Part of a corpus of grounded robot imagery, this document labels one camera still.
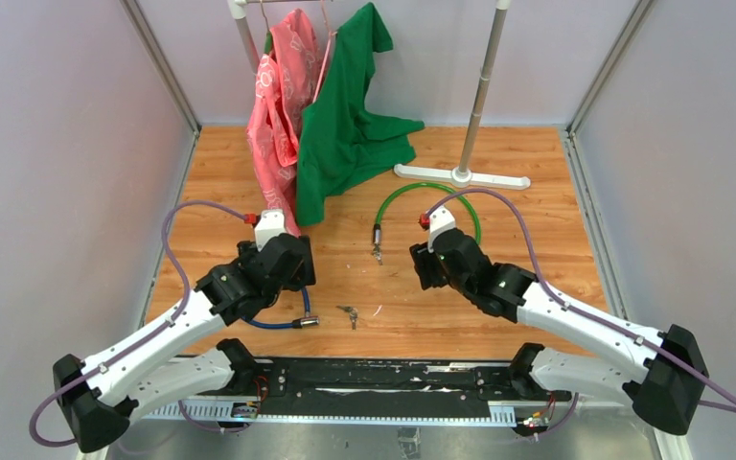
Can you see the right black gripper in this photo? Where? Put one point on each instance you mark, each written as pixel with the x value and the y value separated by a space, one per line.
pixel 425 266

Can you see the circuit board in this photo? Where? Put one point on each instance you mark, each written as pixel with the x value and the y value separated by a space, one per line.
pixel 539 421
pixel 252 409

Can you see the left circuit board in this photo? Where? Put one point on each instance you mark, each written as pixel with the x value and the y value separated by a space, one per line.
pixel 252 409

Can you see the green t-shirt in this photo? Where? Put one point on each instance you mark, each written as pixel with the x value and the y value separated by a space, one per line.
pixel 342 143

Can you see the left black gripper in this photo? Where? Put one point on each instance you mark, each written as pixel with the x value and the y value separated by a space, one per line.
pixel 305 276

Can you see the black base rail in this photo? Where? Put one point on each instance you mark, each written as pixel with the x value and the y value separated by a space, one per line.
pixel 374 391

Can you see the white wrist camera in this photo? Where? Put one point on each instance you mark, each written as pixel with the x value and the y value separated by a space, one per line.
pixel 440 220
pixel 271 223

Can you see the white clothes rack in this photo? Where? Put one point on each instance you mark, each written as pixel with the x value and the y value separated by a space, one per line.
pixel 461 175

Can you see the blue cable lock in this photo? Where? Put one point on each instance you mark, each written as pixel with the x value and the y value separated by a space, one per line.
pixel 295 313

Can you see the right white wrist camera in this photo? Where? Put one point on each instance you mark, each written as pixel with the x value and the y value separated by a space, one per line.
pixel 440 220

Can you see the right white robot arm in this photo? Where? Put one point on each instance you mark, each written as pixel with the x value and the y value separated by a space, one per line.
pixel 658 374

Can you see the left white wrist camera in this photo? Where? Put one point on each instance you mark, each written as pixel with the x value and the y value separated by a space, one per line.
pixel 271 223

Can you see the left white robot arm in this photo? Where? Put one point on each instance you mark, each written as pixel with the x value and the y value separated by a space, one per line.
pixel 102 395

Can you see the pink patterned garment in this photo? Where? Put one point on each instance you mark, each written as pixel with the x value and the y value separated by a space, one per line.
pixel 285 81

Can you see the right circuit board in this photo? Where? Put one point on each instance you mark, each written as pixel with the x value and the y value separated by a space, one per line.
pixel 539 421

